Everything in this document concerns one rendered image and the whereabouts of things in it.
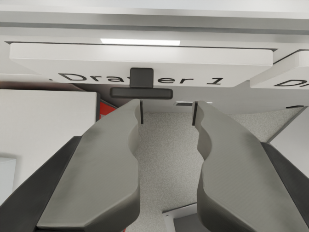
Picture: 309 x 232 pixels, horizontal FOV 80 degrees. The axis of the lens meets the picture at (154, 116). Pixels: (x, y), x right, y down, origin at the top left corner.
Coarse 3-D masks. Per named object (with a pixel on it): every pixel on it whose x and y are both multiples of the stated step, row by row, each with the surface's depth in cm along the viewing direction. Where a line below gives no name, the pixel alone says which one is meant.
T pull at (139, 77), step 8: (136, 72) 22; (144, 72) 22; (152, 72) 22; (136, 80) 21; (144, 80) 21; (152, 80) 22; (112, 88) 21; (120, 88) 21; (128, 88) 21; (136, 88) 21; (144, 88) 21; (152, 88) 21; (160, 88) 21; (168, 88) 21; (112, 96) 21; (120, 96) 21; (128, 96) 21; (136, 96) 21; (144, 96) 21; (152, 96) 21; (160, 96) 21; (168, 96) 21
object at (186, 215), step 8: (176, 208) 109; (184, 208) 108; (192, 208) 108; (168, 216) 107; (176, 216) 107; (184, 216) 107; (192, 216) 104; (168, 224) 107; (176, 224) 101; (184, 224) 99; (192, 224) 97; (200, 224) 95
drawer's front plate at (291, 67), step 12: (288, 60) 22; (300, 60) 20; (264, 72) 26; (276, 72) 24; (288, 72) 22; (300, 72) 22; (252, 84) 29; (264, 84) 28; (276, 84) 28; (288, 84) 28
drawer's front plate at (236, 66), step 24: (24, 48) 20; (48, 48) 20; (72, 48) 20; (96, 48) 20; (120, 48) 20; (144, 48) 20; (168, 48) 20; (192, 48) 20; (216, 48) 20; (48, 72) 25; (72, 72) 25; (96, 72) 24; (120, 72) 24; (168, 72) 23; (192, 72) 23; (216, 72) 23; (240, 72) 23
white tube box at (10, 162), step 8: (0, 160) 33; (8, 160) 34; (0, 168) 32; (8, 168) 34; (0, 176) 32; (8, 176) 34; (0, 184) 33; (8, 184) 34; (0, 192) 33; (8, 192) 34; (0, 200) 33
